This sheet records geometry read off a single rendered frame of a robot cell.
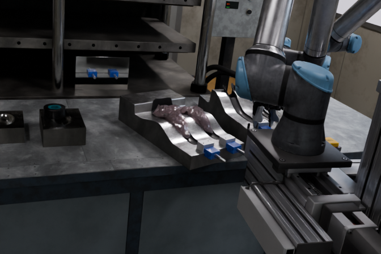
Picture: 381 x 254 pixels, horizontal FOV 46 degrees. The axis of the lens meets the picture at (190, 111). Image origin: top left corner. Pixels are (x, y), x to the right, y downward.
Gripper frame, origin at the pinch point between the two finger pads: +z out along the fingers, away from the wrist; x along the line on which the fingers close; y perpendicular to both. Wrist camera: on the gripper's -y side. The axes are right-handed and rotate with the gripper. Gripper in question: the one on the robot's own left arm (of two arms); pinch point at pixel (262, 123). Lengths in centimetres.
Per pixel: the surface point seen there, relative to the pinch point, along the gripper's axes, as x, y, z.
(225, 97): -4.0, -26.4, -1.6
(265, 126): 0.3, 1.8, 0.1
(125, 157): -55, 1, 10
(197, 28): 109, -334, 28
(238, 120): -5.9, -8.7, 1.8
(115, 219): -58, 4, 34
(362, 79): 232, -191, 43
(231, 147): -18.1, 10.2, 4.0
